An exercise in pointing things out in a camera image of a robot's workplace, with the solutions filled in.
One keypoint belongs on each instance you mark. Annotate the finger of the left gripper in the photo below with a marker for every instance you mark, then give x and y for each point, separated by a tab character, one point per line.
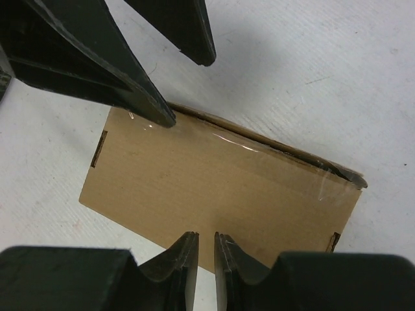
185	23
75	48

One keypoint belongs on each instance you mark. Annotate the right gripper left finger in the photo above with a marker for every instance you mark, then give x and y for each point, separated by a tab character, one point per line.
66	278

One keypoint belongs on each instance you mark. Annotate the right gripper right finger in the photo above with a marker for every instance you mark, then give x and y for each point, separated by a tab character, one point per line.
311	280

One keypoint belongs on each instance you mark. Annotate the brown cardboard express box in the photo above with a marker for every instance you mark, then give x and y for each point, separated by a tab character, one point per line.
209	175

